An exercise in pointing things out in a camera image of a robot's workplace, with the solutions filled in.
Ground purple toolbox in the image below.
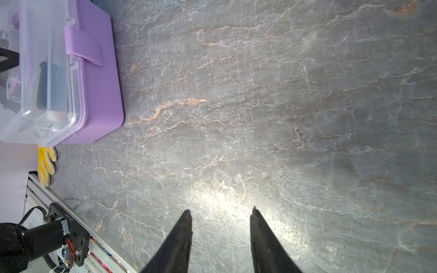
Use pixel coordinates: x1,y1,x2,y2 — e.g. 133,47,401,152
1,1,125,147

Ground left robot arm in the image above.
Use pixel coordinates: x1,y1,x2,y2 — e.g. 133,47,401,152
1,56,90,273

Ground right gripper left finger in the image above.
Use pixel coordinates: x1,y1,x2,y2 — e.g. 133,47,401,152
141,209,192,273

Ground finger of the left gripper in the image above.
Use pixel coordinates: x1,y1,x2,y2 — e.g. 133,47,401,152
0,47,20,73

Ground yellow rubber glove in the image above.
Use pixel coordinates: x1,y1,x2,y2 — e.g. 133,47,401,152
38,145,58,188

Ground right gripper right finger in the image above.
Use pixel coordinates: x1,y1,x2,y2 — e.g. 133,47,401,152
250,207,302,273

